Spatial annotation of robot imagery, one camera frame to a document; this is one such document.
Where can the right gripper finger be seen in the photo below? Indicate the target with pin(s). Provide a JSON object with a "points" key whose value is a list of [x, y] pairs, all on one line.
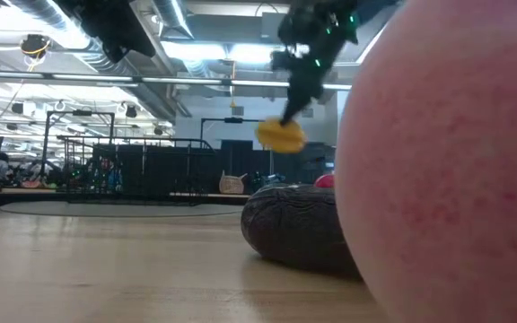
{"points": [[313, 96], [290, 110]]}

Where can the red apple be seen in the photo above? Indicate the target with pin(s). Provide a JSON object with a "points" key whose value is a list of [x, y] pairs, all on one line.
{"points": [[326, 181]]}

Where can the purple eggplant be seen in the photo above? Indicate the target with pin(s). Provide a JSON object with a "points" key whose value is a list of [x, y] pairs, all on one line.
{"points": [[294, 229]]}

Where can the pink peach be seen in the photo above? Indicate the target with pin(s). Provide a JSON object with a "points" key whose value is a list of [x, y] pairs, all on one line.
{"points": [[442, 179]]}

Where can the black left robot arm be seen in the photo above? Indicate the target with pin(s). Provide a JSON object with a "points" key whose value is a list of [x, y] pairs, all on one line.
{"points": [[106, 27]]}

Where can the wicker basket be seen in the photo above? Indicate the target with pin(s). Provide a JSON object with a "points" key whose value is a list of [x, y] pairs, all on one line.
{"points": [[231, 185]]}

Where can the small grey hanging box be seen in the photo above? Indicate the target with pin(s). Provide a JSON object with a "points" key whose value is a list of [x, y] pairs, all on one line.
{"points": [[237, 110]]}

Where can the black equipment cabinet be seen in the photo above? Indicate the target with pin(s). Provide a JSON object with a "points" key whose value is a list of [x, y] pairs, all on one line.
{"points": [[319, 157]]}

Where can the bright ceiling light panel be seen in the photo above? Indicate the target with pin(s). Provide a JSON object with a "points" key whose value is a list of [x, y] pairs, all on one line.
{"points": [[222, 51]]}

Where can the grey round mat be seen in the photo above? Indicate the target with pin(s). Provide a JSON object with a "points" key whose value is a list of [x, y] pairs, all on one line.
{"points": [[106, 209]]}

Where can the person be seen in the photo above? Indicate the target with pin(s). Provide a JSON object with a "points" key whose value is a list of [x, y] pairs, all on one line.
{"points": [[2, 167]]}

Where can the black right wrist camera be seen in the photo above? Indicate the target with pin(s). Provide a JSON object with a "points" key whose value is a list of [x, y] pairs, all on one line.
{"points": [[282, 59]]}

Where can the black gantry frame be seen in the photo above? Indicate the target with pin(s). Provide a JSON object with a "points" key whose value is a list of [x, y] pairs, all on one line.
{"points": [[233, 120], [49, 134]]}

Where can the small silver ventilation duct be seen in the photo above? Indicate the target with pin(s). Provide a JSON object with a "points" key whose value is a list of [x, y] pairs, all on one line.
{"points": [[173, 18]]}

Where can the silver horizontal frame bar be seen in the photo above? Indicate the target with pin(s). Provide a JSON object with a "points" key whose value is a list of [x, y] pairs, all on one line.
{"points": [[106, 78]]}

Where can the large silver ventilation duct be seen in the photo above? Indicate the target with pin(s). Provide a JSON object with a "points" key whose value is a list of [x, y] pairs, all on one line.
{"points": [[106, 58]]}

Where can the black aluminium rail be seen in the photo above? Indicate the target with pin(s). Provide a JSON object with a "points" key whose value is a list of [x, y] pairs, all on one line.
{"points": [[16, 198]]}

